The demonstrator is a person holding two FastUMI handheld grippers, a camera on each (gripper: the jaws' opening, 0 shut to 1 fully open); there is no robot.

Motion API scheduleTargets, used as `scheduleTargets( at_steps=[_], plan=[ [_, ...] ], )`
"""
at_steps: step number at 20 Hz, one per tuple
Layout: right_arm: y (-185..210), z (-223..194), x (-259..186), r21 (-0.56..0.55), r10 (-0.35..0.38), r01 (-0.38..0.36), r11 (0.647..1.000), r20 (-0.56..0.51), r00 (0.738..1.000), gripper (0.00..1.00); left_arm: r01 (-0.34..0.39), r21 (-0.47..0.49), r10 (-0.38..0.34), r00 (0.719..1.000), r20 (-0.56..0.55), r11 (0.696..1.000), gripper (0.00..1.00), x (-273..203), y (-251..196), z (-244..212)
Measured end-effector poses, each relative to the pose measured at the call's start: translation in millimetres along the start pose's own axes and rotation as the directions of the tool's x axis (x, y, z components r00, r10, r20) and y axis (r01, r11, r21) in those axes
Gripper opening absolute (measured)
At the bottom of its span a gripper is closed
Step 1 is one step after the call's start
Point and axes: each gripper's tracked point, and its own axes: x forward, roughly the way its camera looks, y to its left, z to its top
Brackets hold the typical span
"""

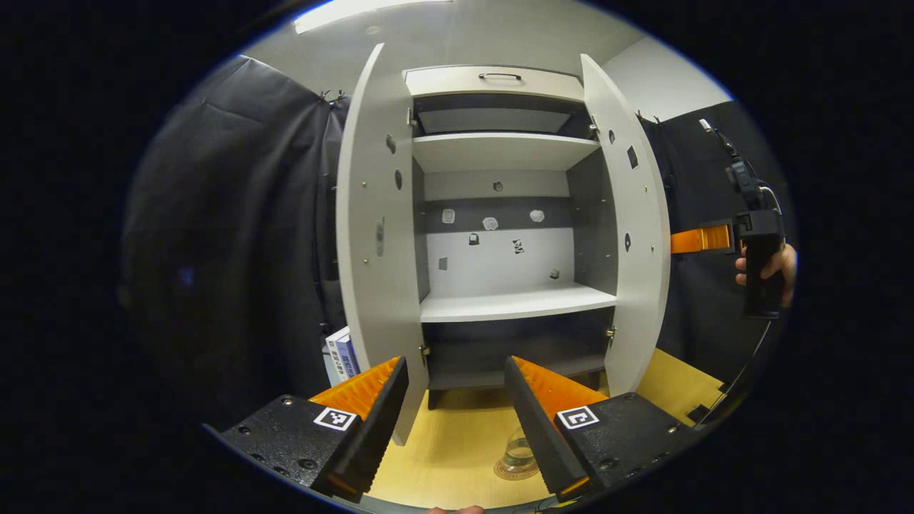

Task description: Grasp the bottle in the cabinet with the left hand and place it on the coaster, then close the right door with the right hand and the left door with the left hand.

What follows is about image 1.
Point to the ceiling light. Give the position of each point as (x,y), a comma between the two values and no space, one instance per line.
(357,11)

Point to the white and blue box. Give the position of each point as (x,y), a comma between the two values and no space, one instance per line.
(343,357)

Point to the white and grey cabinet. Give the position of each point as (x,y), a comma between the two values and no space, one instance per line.
(514,303)

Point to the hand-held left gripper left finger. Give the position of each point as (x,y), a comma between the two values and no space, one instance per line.
(375,421)

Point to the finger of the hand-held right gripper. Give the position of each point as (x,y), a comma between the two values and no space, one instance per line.
(700,239)

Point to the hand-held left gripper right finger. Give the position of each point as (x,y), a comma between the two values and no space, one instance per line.
(535,421)

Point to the white cabinet drawer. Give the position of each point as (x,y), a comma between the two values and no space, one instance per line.
(450,84)

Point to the clear plastic bottle green label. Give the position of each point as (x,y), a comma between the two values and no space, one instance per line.
(518,446)

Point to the white cabinet door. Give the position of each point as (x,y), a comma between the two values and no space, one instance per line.
(639,285)
(371,285)

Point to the round brown coaster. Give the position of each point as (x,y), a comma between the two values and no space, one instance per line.
(508,472)

